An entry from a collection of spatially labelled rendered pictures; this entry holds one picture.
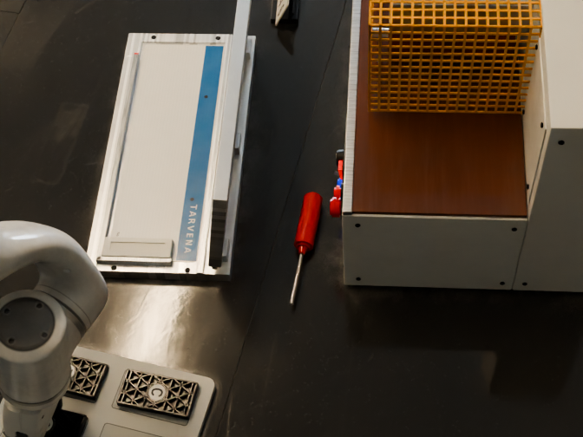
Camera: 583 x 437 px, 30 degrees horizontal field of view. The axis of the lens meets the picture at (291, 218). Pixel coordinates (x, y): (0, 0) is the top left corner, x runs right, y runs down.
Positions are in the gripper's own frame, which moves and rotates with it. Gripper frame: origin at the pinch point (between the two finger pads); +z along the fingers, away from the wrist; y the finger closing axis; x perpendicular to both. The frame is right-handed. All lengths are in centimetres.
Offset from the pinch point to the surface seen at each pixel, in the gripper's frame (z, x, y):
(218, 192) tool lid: -21.0, 13.4, -28.0
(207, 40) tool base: 1, 2, -67
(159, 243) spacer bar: -1.0, 6.2, -28.9
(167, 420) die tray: -0.7, 15.5, -4.6
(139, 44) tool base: 3, -9, -64
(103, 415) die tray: 1.0, 7.2, -3.3
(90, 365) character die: 0.7, 3.2, -9.2
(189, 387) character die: -1.4, 16.8, -9.7
